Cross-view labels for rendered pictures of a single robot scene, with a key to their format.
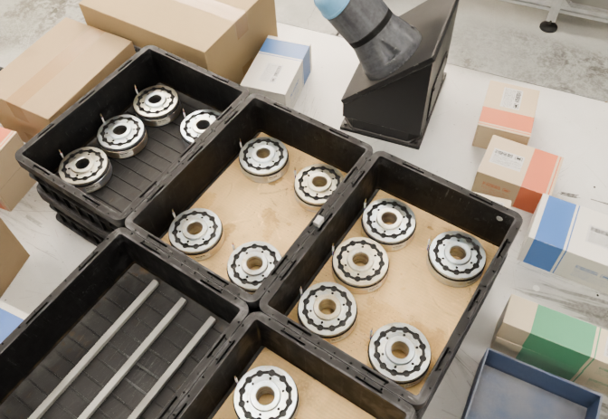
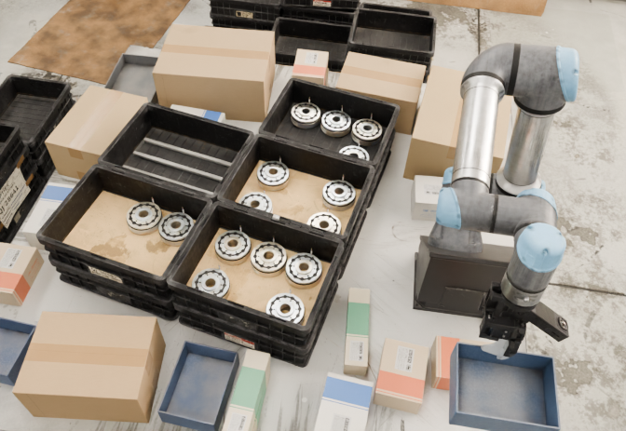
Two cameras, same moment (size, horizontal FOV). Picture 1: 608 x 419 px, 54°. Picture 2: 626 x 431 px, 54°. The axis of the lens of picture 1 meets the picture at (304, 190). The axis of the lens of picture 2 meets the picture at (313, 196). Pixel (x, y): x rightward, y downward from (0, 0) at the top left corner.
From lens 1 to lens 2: 1.21 m
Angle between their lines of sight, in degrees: 43
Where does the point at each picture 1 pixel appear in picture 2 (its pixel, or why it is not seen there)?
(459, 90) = not seen: hidden behind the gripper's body
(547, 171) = (401, 390)
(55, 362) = (188, 142)
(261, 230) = (286, 208)
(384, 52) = (439, 230)
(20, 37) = not seen: hidden behind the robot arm
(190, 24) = (436, 123)
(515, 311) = (256, 356)
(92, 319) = (213, 149)
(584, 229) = (345, 412)
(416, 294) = (256, 295)
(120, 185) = (302, 135)
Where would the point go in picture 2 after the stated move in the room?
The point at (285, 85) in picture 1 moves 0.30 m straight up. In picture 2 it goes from (425, 200) to (442, 133)
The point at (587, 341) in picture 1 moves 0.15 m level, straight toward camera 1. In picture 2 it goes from (241, 402) to (195, 369)
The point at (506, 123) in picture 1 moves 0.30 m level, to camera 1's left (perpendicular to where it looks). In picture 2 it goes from (445, 356) to (403, 266)
